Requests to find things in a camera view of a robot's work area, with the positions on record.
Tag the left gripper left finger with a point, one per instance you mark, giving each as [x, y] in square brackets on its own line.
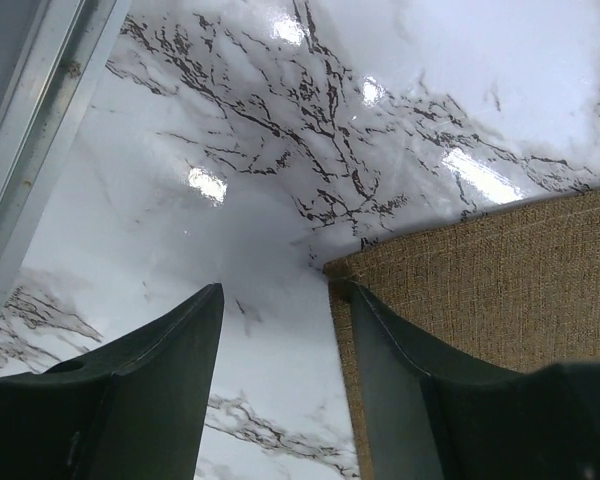
[131, 409]

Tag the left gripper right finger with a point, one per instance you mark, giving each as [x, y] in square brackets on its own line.
[435, 412]

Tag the brown cloth napkin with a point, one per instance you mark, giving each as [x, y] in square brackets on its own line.
[518, 288]

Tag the aluminium extrusion frame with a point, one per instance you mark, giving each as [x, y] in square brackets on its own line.
[52, 54]

